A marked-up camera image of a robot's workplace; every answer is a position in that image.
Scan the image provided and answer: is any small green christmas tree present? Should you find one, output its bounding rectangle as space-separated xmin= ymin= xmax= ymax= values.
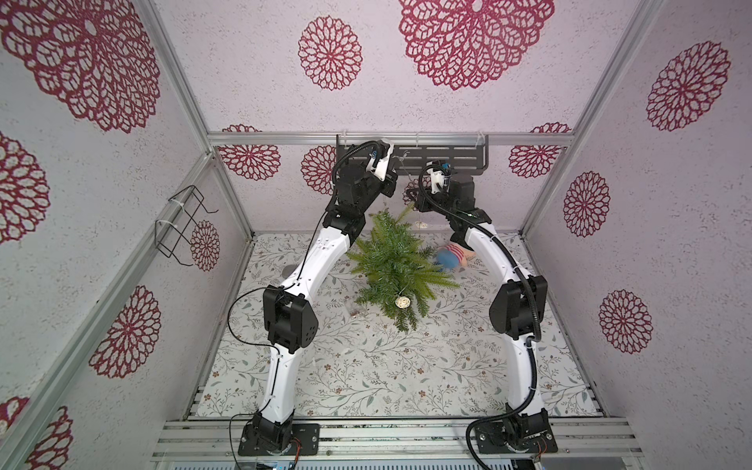
xmin=347 ymin=205 xmax=459 ymax=332

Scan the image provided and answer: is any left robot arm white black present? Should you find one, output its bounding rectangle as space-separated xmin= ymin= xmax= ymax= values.
xmin=253 ymin=157 xmax=398 ymax=442

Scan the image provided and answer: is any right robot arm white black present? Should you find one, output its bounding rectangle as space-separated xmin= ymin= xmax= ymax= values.
xmin=415 ymin=170 xmax=548 ymax=452

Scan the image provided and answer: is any plush doll striped shirt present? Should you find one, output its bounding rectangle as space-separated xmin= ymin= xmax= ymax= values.
xmin=434 ymin=242 xmax=476 ymax=270

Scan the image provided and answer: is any grey oval stone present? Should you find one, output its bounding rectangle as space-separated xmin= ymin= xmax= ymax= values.
xmin=282 ymin=264 xmax=298 ymax=279

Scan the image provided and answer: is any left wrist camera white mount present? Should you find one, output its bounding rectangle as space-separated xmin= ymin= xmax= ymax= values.
xmin=366 ymin=140 xmax=394 ymax=182

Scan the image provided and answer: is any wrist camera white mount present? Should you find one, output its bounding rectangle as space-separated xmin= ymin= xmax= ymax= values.
xmin=428 ymin=161 xmax=454 ymax=194
xmin=366 ymin=140 xmax=394 ymax=182

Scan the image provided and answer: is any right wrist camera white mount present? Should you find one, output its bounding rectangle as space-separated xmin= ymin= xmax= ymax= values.
xmin=428 ymin=161 xmax=454 ymax=194

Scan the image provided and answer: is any dark grey slotted wall shelf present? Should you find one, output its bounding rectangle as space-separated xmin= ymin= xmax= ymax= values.
xmin=335 ymin=134 xmax=490 ymax=176

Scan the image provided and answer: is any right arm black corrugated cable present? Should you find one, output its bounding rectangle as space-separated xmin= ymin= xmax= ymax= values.
xmin=415 ymin=161 xmax=544 ymax=470

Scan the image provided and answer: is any black wire wall rack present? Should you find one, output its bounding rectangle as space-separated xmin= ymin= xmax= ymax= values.
xmin=153 ymin=185 xmax=217 ymax=268

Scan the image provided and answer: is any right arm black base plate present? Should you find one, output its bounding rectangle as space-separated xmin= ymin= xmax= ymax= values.
xmin=474 ymin=409 xmax=558 ymax=456

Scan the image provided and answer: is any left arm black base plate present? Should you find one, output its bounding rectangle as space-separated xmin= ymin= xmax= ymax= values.
xmin=237 ymin=422 xmax=321 ymax=456

